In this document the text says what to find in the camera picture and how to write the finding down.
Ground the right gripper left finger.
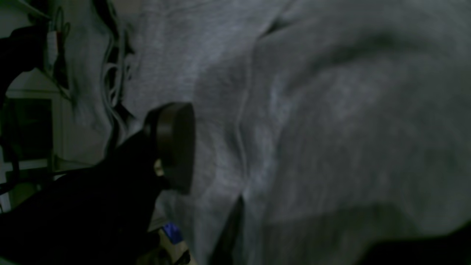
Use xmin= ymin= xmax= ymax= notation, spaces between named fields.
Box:
xmin=0 ymin=102 xmax=195 ymax=265

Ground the grey T-shirt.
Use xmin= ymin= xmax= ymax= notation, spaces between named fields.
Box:
xmin=64 ymin=0 xmax=470 ymax=265

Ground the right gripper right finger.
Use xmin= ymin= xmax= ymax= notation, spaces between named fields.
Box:
xmin=356 ymin=221 xmax=470 ymax=265

